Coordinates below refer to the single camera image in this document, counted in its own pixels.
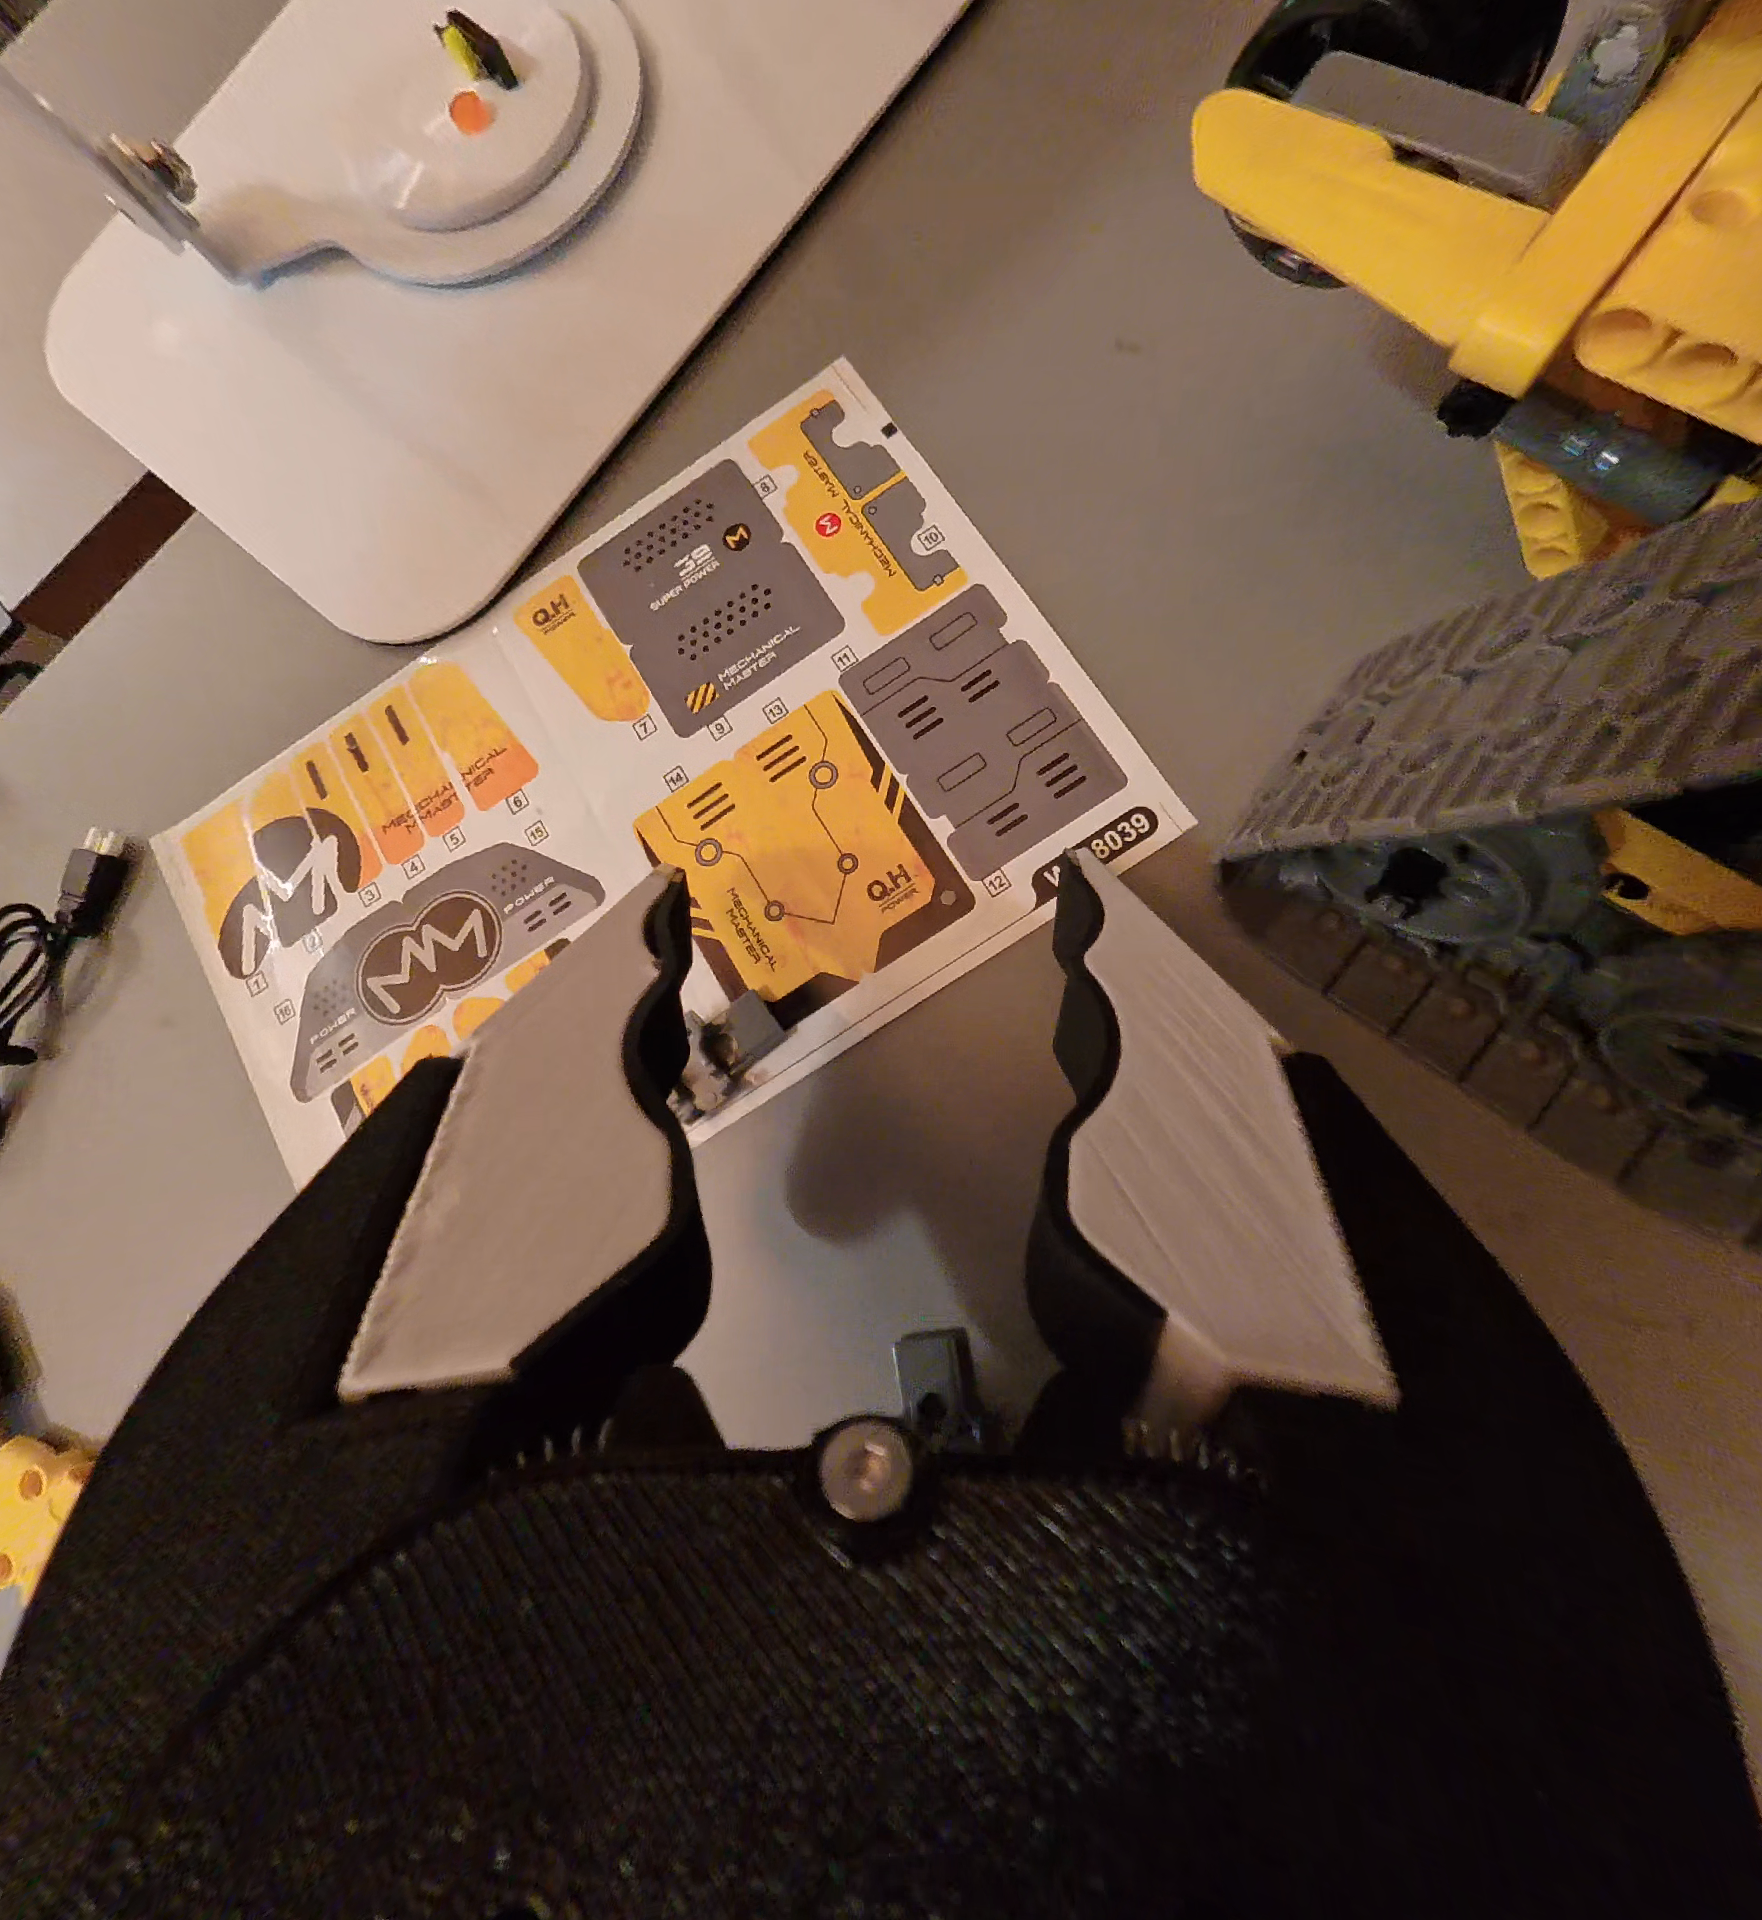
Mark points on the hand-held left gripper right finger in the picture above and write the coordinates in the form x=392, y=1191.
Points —
x=1226, y=1200

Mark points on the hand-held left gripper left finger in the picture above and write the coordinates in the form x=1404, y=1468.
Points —
x=537, y=1185

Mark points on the small grey track link piece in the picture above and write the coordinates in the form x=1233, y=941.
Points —
x=743, y=1040
x=934, y=1380

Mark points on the yellow toy brick vehicle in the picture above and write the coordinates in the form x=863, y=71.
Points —
x=1646, y=197

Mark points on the yellow grey sticker sheet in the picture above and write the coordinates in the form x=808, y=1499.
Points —
x=760, y=631

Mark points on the grey toy track strip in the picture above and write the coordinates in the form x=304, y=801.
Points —
x=1571, y=690

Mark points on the yellow toy battery box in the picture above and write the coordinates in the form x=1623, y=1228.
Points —
x=11, y=1524

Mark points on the white book stand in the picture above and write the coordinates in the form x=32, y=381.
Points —
x=416, y=421

